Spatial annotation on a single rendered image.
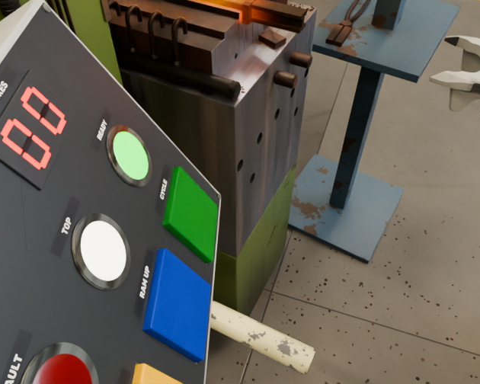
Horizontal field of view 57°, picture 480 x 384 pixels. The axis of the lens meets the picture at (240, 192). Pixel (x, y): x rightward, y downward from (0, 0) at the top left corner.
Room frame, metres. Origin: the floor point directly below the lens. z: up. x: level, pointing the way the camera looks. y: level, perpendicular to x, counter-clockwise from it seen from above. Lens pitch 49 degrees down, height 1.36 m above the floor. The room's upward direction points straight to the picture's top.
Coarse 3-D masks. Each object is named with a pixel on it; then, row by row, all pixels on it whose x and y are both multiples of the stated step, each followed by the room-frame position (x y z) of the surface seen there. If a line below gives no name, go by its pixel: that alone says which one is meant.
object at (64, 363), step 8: (48, 360) 0.10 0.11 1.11; (56, 360) 0.10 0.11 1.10; (64, 360) 0.10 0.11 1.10; (72, 360) 0.10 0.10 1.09; (80, 360) 0.10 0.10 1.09; (40, 368) 0.09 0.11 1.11; (48, 368) 0.09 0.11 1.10; (56, 368) 0.09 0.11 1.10; (64, 368) 0.10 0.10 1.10; (72, 368) 0.10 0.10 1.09; (80, 368) 0.10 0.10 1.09; (40, 376) 0.09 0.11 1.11; (48, 376) 0.09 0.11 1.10; (56, 376) 0.09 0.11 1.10; (64, 376) 0.09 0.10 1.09; (72, 376) 0.09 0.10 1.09; (80, 376) 0.09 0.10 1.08; (88, 376) 0.10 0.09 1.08
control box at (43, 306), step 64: (0, 64) 0.26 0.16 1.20; (64, 64) 0.31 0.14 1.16; (0, 128) 0.21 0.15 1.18; (64, 128) 0.25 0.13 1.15; (128, 128) 0.31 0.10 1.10; (0, 192) 0.18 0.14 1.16; (64, 192) 0.21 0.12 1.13; (128, 192) 0.25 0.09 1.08; (0, 256) 0.14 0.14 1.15; (64, 256) 0.16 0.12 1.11; (128, 256) 0.19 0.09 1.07; (192, 256) 0.24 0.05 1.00; (0, 320) 0.11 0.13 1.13; (64, 320) 0.12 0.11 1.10; (128, 320) 0.14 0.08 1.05
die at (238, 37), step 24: (120, 0) 0.79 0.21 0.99; (144, 0) 0.79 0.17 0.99; (168, 0) 0.79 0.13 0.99; (192, 0) 0.77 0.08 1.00; (120, 24) 0.72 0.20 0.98; (144, 24) 0.72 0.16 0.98; (168, 24) 0.72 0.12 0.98; (192, 24) 0.70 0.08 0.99; (216, 24) 0.70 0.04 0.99; (240, 24) 0.72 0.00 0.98; (144, 48) 0.70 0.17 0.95; (168, 48) 0.67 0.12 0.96; (192, 48) 0.65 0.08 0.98; (216, 48) 0.65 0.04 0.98; (240, 48) 0.72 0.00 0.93; (216, 72) 0.65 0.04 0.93
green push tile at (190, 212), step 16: (176, 176) 0.30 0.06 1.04; (176, 192) 0.28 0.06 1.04; (192, 192) 0.30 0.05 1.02; (176, 208) 0.26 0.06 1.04; (192, 208) 0.28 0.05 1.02; (208, 208) 0.30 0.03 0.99; (176, 224) 0.25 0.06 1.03; (192, 224) 0.26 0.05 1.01; (208, 224) 0.28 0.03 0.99; (192, 240) 0.25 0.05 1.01; (208, 240) 0.26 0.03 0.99; (208, 256) 0.24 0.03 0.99
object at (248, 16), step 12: (204, 0) 0.77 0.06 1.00; (216, 0) 0.75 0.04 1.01; (228, 0) 0.75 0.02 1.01; (240, 0) 0.75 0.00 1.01; (252, 0) 0.74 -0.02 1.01; (264, 0) 0.74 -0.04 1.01; (252, 12) 0.73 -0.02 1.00; (264, 12) 0.72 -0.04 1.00; (276, 12) 0.70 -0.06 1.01; (288, 12) 0.70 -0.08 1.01; (300, 12) 0.70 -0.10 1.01; (264, 24) 0.71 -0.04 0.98; (276, 24) 0.70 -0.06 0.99; (288, 24) 0.70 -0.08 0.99; (300, 24) 0.69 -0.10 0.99
